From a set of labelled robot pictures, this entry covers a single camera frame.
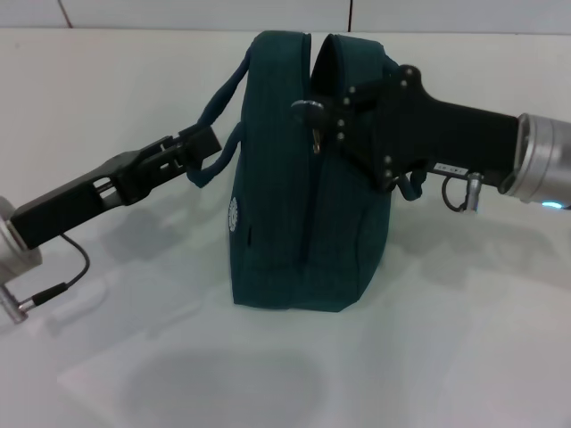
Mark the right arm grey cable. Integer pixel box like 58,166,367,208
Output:
441,171,485,215

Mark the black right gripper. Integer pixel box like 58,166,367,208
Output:
290,64,522,192

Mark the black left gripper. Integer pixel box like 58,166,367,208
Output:
9,124,223,251

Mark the dark teal insulated lunch bag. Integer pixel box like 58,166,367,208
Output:
186,30,424,312

